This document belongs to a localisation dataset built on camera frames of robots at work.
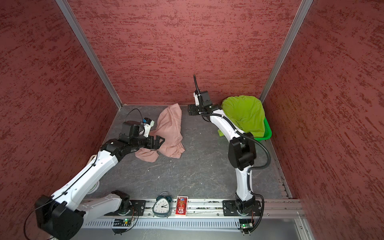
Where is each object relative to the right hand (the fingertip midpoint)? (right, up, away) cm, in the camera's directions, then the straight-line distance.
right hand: (192, 110), depth 93 cm
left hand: (-19, -18, -14) cm, 29 cm away
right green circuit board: (+27, -57, -22) cm, 67 cm away
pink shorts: (-15, -11, -1) cm, 18 cm away
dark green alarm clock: (-14, -48, -22) cm, 55 cm away
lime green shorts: (+42, -1, +20) cm, 46 cm away
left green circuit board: (-34, -56, -22) cm, 69 cm away
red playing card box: (-5, -50, -19) cm, 53 cm away
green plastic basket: (+50, -14, +4) cm, 52 cm away
